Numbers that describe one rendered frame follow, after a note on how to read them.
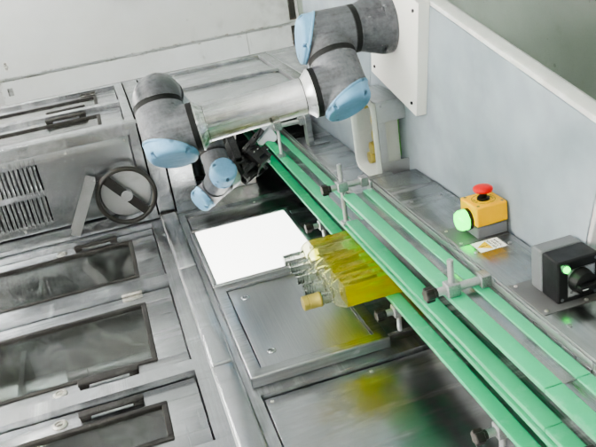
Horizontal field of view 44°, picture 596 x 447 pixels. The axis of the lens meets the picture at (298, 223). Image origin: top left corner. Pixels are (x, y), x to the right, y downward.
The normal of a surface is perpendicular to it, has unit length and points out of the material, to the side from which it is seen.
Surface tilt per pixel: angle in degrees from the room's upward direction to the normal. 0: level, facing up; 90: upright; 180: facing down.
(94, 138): 90
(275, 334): 90
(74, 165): 90
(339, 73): 82
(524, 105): 0
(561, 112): 0
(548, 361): 90
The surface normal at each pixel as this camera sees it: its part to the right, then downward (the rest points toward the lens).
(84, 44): 0.29, 0.36
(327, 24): 0.12, -0.30
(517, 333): -0.15, -0.90
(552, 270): -0.95, 0.25
